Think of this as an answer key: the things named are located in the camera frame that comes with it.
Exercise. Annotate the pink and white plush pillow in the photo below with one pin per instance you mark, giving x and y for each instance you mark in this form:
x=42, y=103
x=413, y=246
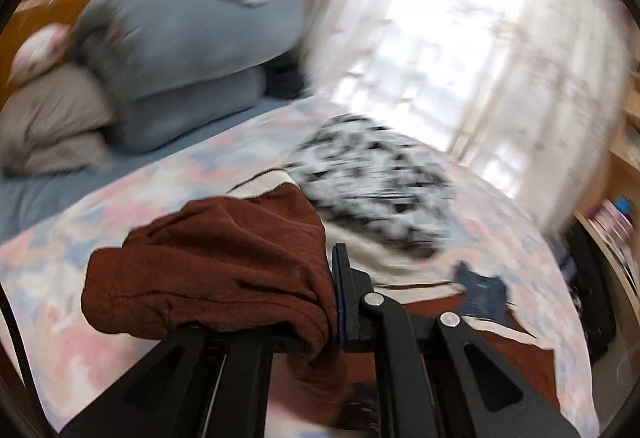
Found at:
x=37, y=54

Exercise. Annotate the brown garment with cream trim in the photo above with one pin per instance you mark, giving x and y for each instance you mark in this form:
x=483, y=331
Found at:
x=220, y=268

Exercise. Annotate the wooden shelf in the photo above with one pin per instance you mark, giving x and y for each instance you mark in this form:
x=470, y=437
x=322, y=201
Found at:
x=622, y=198

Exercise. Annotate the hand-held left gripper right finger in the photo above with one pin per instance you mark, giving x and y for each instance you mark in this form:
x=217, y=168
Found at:
x=341, y=298

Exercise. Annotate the black and white patterned garment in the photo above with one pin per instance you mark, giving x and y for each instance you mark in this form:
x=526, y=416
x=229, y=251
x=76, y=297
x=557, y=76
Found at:
x=370, y=178

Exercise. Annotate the pastel patterned blanket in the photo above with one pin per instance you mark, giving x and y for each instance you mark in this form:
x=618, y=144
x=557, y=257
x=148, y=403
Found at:
x=75, y=238

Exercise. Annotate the folded blue quilt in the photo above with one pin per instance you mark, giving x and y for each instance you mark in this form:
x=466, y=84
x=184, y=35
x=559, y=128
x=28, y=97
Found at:
x=185, y=53

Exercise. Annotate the white sheer curtain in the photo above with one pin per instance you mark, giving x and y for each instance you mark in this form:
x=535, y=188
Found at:
x=450, y=33

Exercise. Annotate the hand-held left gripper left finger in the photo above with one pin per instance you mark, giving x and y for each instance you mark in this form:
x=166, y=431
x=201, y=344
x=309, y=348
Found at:
x=247, y=378

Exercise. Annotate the black bag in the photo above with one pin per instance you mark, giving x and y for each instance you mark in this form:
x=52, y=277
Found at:
x=587, y=288

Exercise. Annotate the grey pillow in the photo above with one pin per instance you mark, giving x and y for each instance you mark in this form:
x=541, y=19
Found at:
x=55, y=118

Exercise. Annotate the black white patterned cloth pile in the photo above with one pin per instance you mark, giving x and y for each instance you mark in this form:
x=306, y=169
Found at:
x=385, y=260

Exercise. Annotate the blue cloth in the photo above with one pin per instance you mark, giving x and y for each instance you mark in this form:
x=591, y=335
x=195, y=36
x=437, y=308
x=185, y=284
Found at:
x=481, y=294

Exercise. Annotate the blue bed sheet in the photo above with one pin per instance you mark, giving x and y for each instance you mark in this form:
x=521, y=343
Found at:
x=45, y=198

